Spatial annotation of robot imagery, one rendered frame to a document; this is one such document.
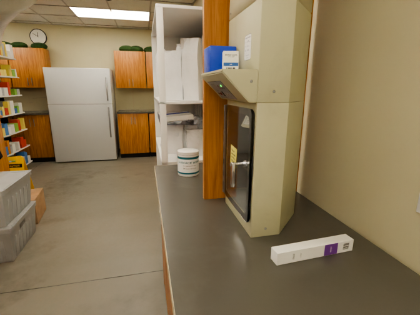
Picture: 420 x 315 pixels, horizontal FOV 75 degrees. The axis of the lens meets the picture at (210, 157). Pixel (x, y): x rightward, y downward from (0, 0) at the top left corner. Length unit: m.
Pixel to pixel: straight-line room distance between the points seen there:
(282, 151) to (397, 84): 0.41
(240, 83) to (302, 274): 0.59
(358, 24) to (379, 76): 0.23
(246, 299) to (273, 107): 0.56
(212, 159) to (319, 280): 0.67
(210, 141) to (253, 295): 0.69
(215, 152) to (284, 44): 0.57
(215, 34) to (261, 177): 0.63
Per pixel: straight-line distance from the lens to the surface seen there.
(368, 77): 1.14
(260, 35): 0.89
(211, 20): 1.24
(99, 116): 5.78
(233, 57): 0.93
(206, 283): 0.81
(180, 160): 1.61
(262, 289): 0.81
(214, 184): 1.29
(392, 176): 1.07
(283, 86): 0.91
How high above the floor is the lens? 1.46
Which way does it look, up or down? 14 degrees down
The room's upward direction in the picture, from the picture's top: straight up
